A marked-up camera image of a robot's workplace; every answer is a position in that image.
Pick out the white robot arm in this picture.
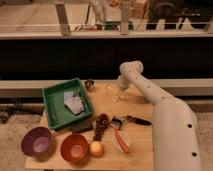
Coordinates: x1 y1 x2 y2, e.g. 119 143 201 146
117 61 202 171

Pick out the green plastic tray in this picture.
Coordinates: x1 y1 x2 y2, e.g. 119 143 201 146
42 78 94 131

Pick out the dark red grape bunch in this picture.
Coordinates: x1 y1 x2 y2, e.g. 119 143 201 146
93 113 109 141

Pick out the small dark round object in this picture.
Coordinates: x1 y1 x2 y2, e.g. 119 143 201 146
84 79 94 91

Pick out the grey folded cloth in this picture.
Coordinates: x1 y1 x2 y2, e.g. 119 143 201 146
64 91 84 115

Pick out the yellow orange fruit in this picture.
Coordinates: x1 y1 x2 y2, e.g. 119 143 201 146
90 141 104 157

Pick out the orange bowl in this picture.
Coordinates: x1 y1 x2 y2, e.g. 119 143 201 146
60 134 89 164

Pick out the purple bowl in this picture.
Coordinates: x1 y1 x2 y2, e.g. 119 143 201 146
21 127 52 157

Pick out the black handled knife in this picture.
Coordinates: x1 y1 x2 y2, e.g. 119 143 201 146
112 115 152 126

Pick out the orange handled peeler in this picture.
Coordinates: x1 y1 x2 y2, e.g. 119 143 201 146
110 120 130 154

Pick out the black cable on floor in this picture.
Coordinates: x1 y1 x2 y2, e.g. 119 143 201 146
0 98 41 124

